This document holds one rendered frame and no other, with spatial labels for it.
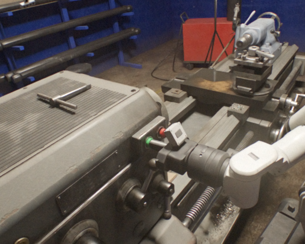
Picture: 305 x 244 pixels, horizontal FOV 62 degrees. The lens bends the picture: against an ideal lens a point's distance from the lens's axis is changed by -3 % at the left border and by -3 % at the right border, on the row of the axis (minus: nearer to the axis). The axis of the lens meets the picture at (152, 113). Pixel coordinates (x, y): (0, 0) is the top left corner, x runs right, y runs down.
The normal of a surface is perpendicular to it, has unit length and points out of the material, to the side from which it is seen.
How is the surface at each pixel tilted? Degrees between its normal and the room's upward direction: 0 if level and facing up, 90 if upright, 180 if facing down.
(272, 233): 0
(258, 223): 0
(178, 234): 32
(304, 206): 90
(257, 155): 7
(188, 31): 90
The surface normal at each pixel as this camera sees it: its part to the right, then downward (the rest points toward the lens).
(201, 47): -0.31, 0.51
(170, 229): 0.32, -0.60
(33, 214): 0.78, 0.24
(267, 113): -0.62, 0.45
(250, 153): -0.18, -0.80
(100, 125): 0.48, -0.44
